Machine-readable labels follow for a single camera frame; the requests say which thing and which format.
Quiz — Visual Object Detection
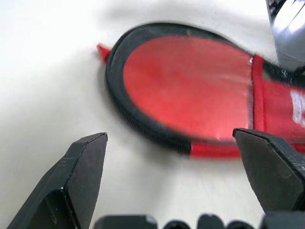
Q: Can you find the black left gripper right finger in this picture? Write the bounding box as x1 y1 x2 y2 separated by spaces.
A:
232 127 305 213

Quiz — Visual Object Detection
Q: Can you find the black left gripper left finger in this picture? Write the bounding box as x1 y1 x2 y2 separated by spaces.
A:
7 132 109 229

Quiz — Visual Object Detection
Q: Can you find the black and red paddle case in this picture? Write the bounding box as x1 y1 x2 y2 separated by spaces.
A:
96 22 305 161

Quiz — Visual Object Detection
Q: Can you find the red table tennis paddle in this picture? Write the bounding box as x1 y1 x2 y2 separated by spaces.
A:
122 36 254 142

